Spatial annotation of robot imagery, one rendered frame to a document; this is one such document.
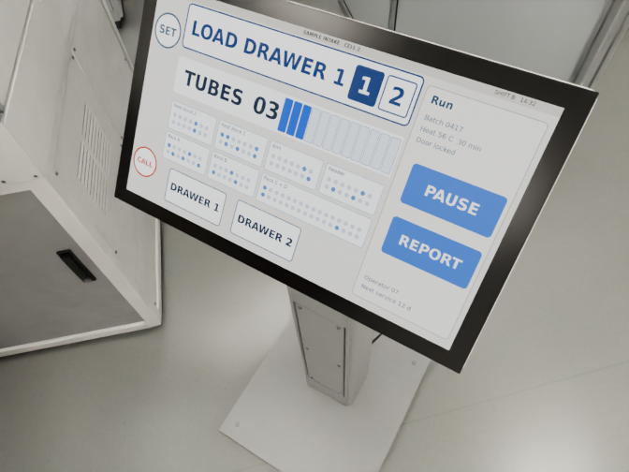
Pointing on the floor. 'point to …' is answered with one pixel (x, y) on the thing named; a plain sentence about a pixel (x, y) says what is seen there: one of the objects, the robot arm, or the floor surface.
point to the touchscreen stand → (326, 394)
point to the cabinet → (80, 211)
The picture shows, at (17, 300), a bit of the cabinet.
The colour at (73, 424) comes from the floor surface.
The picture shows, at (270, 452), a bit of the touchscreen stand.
